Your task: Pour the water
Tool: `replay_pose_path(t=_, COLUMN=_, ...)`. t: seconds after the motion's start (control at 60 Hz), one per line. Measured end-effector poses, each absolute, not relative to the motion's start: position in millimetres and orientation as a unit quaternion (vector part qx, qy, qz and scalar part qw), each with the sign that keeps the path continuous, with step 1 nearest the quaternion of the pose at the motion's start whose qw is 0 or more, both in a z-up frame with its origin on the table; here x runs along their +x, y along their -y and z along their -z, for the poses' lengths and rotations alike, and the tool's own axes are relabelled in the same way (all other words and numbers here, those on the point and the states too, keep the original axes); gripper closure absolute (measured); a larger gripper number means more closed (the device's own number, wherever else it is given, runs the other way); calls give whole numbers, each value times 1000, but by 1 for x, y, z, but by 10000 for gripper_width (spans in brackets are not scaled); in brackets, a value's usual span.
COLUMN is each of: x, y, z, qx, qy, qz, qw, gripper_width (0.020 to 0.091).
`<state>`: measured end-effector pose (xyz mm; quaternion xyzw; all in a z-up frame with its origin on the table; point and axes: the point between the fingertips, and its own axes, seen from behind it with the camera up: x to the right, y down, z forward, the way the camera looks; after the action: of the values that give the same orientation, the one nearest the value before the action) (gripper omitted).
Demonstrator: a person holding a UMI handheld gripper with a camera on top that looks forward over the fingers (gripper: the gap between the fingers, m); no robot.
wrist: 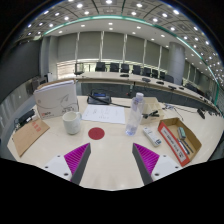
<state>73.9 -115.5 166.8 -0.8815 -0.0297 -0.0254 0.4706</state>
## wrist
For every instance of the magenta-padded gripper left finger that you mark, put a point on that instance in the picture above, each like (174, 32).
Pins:
(77, 158)

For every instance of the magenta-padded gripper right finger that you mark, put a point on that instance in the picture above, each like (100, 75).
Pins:
(146, 158)

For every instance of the clear plastic water bottle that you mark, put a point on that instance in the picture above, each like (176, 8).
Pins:
(134, 116)

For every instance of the small white oblong box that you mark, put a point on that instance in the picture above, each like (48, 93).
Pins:
(152, 136)

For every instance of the open red-edged cardboard box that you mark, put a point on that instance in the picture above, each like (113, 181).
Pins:
(173, 143)

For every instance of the flat round red coaster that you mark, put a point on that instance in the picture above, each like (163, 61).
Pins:
(96, 133)

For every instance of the white ceramic mug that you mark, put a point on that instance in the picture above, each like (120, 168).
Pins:
(71, 123)

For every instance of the white printed paper sheet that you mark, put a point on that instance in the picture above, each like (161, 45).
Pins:
(104, 114)

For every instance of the small open beige box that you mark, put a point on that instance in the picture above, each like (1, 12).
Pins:
(151, 106)

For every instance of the brown paper envelope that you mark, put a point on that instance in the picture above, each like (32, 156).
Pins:
(29, 136)

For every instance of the white copy paper carton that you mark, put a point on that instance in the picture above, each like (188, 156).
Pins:
(55, 100)

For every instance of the black desk conference unit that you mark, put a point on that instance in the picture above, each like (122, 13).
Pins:
(99, 98)

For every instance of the black power adapter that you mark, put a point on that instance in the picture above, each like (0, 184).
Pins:
(26, 117)

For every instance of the old grey box monitor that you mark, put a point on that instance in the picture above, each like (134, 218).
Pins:
(38, 85)

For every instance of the long curved conference desk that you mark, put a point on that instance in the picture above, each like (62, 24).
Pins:
(110, 77)

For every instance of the black mesh office chair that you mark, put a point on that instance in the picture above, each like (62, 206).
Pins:
(79, 68)

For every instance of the recessed ceiling lights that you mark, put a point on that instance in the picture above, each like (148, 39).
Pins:
(79, 5)

